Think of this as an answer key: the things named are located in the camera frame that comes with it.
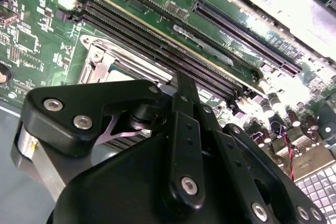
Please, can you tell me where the metal socket cover frame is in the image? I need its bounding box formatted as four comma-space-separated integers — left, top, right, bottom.
83, 48, 174, 86

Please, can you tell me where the silver topped CPU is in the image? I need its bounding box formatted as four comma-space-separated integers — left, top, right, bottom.
111, 60, 171, 84

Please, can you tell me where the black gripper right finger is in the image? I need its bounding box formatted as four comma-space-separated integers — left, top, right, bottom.
199, 104, 328, 224

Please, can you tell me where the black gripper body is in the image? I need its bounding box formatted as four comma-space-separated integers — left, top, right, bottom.
46, 136, 251, 224

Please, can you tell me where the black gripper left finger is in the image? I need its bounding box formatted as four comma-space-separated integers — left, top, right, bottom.
20, 73, 205, 210

